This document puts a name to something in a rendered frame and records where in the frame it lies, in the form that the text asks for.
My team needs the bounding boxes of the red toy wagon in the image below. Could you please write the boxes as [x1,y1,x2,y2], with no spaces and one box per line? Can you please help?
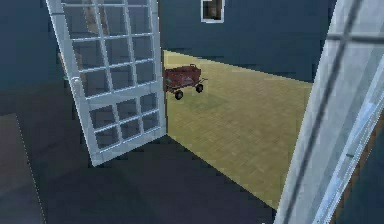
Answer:
[163,63,209,101]

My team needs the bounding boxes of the white glass pane door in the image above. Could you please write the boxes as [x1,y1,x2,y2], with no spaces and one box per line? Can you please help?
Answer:
[45,0,168,167]

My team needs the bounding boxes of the white framed wall picture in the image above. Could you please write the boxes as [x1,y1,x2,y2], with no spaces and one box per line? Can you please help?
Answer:
[200,0,226,24]

